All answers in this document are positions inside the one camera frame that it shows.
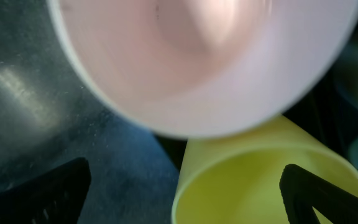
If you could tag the pink cup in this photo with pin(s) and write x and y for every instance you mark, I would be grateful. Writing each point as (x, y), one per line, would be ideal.
(182, 77)

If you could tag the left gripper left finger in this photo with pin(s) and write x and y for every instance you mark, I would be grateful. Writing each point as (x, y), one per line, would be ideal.
(42, 199)

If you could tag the yellow cup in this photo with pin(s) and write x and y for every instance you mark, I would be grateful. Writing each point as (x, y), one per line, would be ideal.
(228, 186)

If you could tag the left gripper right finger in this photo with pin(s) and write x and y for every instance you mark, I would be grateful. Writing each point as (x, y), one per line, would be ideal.
(300, 193)

